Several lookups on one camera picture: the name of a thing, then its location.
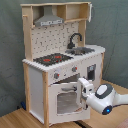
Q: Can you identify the red left stove knob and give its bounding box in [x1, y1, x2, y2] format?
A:
[54, 73, 60, 79]

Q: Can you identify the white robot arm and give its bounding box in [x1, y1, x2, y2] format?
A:
[76, 78, 128, 115]

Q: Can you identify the wooden toy kitchen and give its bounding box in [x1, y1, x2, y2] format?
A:
[22, 2, 105, 128]

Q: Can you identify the grey range hood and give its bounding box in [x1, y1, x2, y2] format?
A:
[34, 6, 64, 27]

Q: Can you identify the black toy faucet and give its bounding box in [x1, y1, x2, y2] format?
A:
[67, 33, 82, 49]

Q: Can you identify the grey toy ice dispenser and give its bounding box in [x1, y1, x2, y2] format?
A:
[87, 65, 96, 81]

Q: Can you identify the red stove knob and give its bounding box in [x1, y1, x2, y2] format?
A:
[71, 65, 78, 73]
[54, 73, 60, 79]

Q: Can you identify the white oven door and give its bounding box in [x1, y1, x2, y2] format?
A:
[49, 82, 90, 124]

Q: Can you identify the grey toy sink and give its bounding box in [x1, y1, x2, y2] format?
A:
[65, 47, 95, 55]

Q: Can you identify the black toy stovetop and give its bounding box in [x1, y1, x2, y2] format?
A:
[34, 53, 71, 66]

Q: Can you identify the red right stove knob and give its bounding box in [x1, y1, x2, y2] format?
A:
[71, 65, 78, 73]

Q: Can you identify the white cupboard door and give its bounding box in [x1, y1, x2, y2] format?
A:
[77, 55, 102, 100]

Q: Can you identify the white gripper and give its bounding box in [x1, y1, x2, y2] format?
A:
[78, 78, 94, 106]

